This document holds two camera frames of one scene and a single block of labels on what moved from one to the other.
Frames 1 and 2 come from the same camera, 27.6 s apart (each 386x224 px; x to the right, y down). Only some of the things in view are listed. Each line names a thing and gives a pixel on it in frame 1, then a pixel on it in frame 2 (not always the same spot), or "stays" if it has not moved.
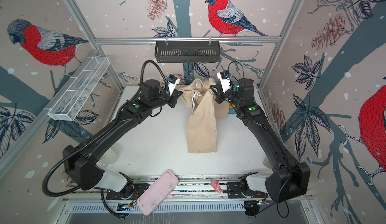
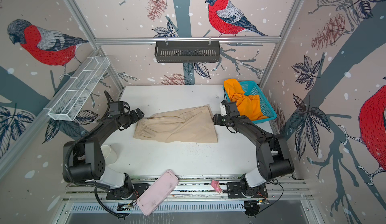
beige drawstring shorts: (199, 96) to (195, 124)
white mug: (109, 157) stays
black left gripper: (173, 97) to (135, 117)
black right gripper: (220, 95) to (218, 119)
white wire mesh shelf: (67, 107) stays
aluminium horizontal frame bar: (218, 40) stays
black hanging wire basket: (187, 51) stays
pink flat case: (151, 199) stays
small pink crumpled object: (215, 185) stays
